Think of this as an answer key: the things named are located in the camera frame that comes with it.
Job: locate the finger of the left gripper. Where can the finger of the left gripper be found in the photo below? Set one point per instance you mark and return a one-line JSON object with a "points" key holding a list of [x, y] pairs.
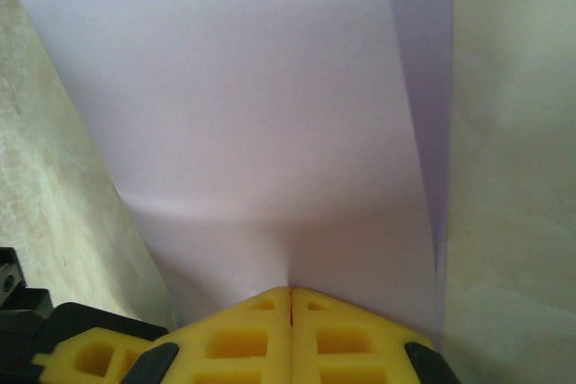
{"points": [[90, 357]]}

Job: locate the purple paper sheet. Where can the purple paper sheet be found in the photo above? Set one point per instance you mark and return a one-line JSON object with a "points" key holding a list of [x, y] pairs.
{"points": [[225, 109]]}

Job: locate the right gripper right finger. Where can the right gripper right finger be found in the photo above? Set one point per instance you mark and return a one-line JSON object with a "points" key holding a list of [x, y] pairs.
{"points": [[351, 348]]}

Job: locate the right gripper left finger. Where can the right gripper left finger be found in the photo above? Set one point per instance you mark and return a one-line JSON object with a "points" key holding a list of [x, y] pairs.
{"points": [[234, 348]]}

